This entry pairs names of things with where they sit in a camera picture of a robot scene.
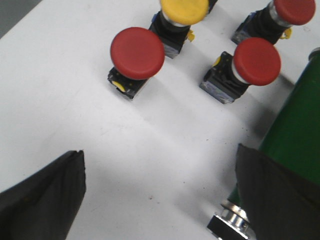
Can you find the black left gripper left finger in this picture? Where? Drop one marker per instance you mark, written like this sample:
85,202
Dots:
44,205

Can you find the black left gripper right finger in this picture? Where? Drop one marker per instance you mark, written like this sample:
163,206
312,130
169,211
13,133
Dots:
279,204

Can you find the green conveyor belt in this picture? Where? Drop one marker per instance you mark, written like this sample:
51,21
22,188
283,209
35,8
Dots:
293,140

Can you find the red push button centre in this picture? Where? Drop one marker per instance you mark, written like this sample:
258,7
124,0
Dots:
255,62

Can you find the red push button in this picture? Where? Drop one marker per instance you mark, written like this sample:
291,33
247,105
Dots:
137,54
275,21
255,62

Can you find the red push button left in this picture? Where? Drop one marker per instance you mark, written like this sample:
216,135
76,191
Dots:
137,54

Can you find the red push button upper right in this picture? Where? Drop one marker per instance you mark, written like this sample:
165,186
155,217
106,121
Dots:
275,21

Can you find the yellow push button upper left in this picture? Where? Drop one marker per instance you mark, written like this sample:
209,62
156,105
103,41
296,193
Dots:
172,23

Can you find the aluminium conveyor frame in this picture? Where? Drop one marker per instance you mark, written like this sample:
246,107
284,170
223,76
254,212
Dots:
233,223

